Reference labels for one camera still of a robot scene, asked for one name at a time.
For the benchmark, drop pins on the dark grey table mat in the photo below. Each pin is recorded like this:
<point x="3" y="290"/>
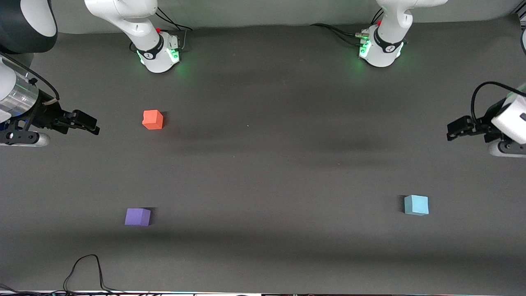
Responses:
<point x="287" y="185"/>

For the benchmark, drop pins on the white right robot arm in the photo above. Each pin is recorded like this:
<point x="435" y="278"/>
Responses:
<point x="123" y="12"/>

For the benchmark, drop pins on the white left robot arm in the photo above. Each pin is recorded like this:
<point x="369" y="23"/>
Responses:
<point x="388" y="37"/>

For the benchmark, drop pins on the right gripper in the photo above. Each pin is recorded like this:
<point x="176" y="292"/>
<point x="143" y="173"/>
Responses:
<point x="46" y="116"/>

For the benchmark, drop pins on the light blue foam block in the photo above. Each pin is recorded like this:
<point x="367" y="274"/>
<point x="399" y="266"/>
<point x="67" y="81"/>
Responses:
<point x="416" y="205"/>

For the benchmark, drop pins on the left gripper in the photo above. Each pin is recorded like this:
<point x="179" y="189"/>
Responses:
<point x="479" y="128"/>

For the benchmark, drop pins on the purple foam block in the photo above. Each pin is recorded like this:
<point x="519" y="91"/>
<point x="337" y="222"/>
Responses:
<point x="137" y="217"/>

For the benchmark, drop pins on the orange foam block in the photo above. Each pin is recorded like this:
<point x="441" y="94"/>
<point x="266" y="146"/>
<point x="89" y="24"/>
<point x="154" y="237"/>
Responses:
<point x="153" y="120"/>

